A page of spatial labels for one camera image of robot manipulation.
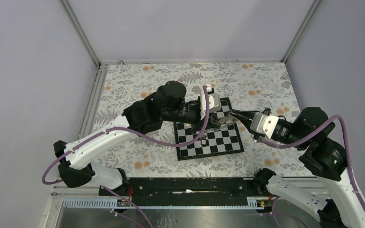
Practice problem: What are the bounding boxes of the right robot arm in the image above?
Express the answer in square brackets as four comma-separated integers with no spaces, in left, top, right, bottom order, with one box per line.
[230,107,365,228]

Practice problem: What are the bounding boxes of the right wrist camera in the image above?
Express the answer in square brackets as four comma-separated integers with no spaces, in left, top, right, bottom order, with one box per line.
[250,112,279,139]

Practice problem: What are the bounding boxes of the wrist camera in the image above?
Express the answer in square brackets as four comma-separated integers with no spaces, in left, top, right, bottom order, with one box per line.
[250,112,279,139]
[199,84,222,119]

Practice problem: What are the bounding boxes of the black key tag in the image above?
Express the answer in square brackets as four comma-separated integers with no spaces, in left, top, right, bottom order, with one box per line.
[201,139,208,147]

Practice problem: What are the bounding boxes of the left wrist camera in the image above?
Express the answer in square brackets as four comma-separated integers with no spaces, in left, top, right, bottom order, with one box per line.
[199,84,222,119]

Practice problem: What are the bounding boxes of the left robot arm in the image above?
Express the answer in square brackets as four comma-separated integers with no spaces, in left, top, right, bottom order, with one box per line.
[54,81,221,195]

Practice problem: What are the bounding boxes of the floral table cloth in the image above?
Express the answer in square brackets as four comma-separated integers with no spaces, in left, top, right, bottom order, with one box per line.
[94,63,311,177]

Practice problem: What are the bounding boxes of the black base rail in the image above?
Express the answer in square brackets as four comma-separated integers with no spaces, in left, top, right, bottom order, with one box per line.
[114,177,273,207]

